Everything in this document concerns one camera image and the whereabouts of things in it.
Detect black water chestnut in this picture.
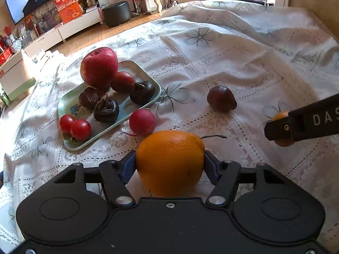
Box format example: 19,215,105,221
93,98,120,123
129,81,156,105

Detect light green tray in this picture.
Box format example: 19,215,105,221
58,59,162,151

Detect white television cabinet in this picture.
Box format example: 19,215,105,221
22,5,105,52

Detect white lace tablecloth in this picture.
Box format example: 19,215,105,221
0,0,339,247

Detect dark red plum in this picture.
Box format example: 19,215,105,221
110,71,136,94

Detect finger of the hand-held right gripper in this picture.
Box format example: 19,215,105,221
264,118,301,141

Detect small tangerine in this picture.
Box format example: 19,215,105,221
272,111,296,148

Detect blue and white vase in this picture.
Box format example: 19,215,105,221
9,36,22,53

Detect white box with green base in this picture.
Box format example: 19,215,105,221
0,50,37,101

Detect large orange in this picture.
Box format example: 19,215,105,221
136,130,206,198

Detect large red apple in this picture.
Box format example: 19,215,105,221
80,47,119,90

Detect cherry tomato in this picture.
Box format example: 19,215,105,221
70,119,92,142
60,114,76,135

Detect flat screen television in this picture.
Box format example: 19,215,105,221
5,0,65,25

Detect green bottle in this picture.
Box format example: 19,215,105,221
0,83,11,106

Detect red gift box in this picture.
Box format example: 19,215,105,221
53,0,84,23

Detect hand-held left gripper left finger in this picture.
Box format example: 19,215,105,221
54,151,138,207

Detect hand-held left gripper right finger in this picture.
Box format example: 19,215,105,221
203,150,285,207

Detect black round ottoman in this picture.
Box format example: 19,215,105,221
102,1,132,27

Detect red radish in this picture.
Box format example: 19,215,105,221
123,108,156,137

